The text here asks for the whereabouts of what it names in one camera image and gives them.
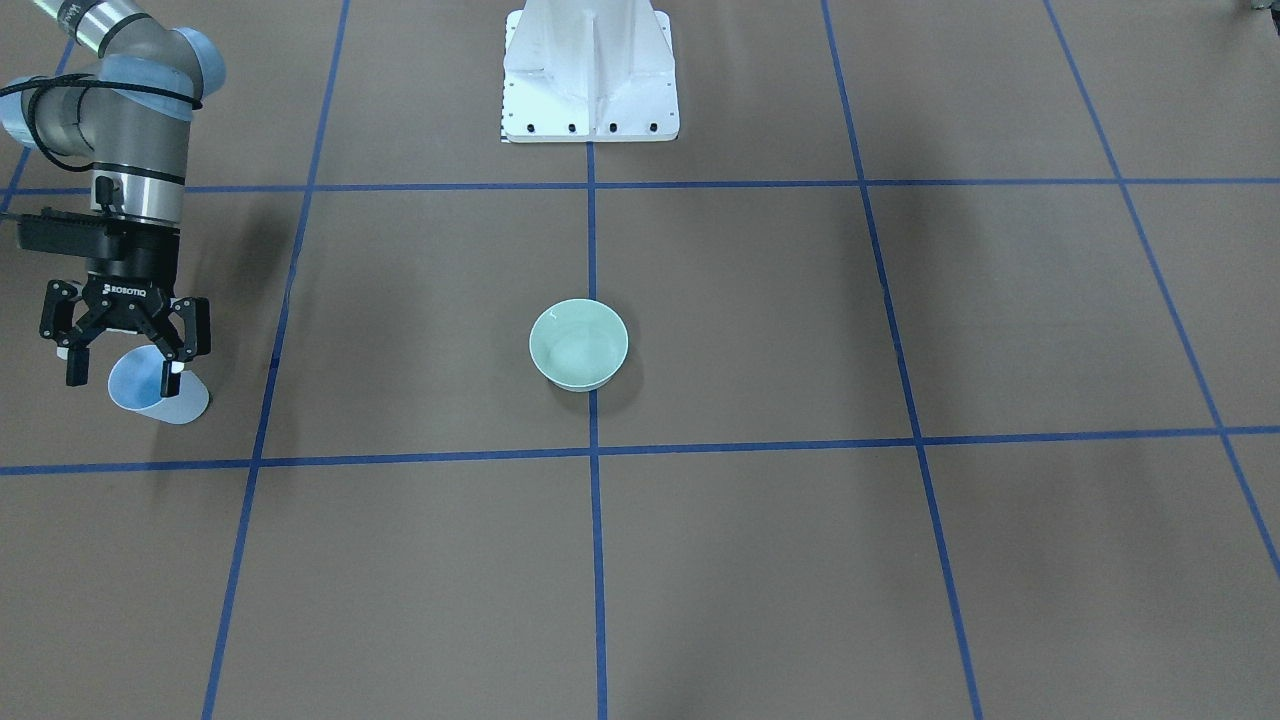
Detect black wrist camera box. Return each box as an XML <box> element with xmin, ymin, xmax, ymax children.
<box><xmin>15</xmin><ymin>208</ymin><xmax>101</xmax><ymax>258</ymax></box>

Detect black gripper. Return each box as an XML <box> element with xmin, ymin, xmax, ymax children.
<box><xmin>40</xmin><ymin>222</ymin><xmax>212</xmax><ymax>398</ymax></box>

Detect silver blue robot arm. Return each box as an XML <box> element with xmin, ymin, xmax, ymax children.
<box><xmin>3</xmin><ymin>1</ymin><xmax>227</xmax><ymax>400</ymax></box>

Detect light blue plastic cup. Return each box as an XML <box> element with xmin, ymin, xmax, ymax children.
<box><xmin>108</xmin><ymin>345</ymin><xmax>211</xmax><ymax>425</ymax></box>

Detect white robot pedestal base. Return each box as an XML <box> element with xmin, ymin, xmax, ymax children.
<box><xmin>500</xmin><ymin>1</ymin><xmax>681</xmax><ymax>143</ymax></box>

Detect light green ceramic bowl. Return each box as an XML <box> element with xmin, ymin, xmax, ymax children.
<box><xmin>527</xmin><ymin>299</ymin><xmax>630</xmax><ymax>393</ymax></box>

